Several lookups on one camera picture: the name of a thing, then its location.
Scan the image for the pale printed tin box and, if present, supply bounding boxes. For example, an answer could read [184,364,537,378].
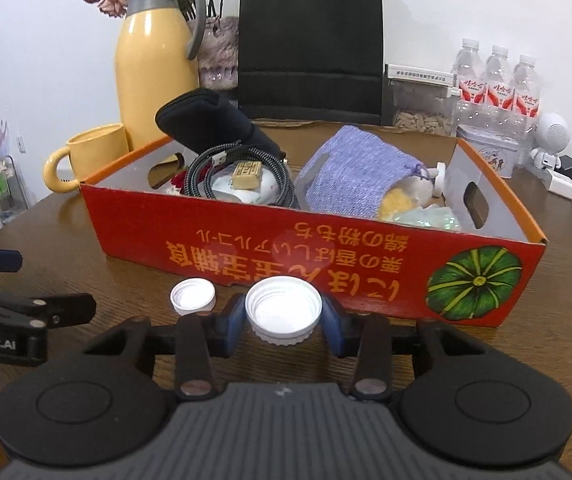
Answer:
[456,124,521,180]

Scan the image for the white small plastic device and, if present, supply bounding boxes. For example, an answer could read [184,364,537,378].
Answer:
[426,161,451,197]

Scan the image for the purple knit pouch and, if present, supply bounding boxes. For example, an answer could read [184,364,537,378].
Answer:
[293,125,434,220]

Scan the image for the red cardboard box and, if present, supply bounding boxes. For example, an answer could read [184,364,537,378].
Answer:
[80,119,549,328]

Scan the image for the white plastic container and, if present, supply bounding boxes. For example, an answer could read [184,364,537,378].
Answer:
[213,165,283,206]

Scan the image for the black glasses case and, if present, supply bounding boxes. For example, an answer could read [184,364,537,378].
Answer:
[155,87,287,161]

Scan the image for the white robot toy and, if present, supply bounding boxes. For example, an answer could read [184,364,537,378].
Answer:
[530,112,572,170]

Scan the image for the braided cable with pink tie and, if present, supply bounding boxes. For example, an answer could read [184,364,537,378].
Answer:
[183,142,301,208]

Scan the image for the large white bottle cap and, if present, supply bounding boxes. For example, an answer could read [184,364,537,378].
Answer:
[245,277,323,347]

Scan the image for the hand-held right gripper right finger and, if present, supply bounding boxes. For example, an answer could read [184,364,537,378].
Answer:
[320,295,490,402]

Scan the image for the black paper bag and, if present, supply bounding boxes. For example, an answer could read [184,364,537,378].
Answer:
[237,0,384,126]

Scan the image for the yellow mug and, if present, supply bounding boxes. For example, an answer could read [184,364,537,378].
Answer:
[42,123,130,193]

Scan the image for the clear seed container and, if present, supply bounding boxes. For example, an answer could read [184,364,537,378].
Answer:
[385,64,459,137]

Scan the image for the small white bottle cap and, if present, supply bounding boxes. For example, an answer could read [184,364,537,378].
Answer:
[170,278,217,317]

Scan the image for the pink fuzzy vase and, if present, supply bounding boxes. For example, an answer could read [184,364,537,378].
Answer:
[198,16,241,92]

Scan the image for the small wooden block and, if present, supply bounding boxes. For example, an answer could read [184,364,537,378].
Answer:
[231,161,263,190]

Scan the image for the iridescent bead bag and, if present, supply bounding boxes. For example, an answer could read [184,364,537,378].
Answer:
[396,205,462,233]

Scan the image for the white charger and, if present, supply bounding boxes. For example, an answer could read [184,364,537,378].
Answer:
[546,169,572,197]

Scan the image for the red artificial rose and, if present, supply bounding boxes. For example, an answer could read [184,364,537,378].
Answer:
[166,170,191,196]

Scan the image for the yellow thermos jug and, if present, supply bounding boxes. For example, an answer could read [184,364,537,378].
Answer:
[114,0,207,156]

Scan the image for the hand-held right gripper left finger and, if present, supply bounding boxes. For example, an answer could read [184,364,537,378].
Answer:
[83,293,247,402]

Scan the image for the yellow white plush toy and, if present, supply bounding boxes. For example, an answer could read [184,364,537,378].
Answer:
[378,177,439,222]

